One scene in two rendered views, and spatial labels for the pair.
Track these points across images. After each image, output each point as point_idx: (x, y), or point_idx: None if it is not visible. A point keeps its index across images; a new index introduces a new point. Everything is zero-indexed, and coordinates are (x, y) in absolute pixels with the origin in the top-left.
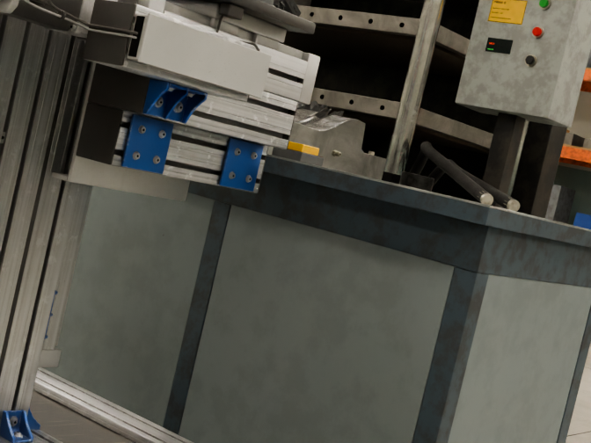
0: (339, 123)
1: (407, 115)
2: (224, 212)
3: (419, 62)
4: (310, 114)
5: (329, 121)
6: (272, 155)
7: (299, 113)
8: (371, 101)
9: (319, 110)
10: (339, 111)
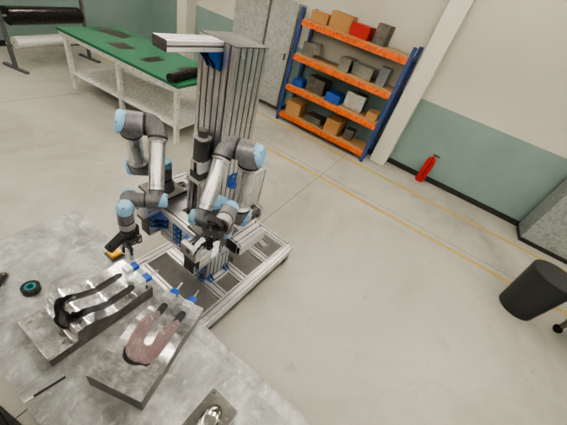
0: (71, 285)
1: None
2: None
3: None
4: (79, 299)
5: (74, 288)
6: (125, 253)
7: (84, 303)
8: None
9: (65, 311)
10: (61, 297)
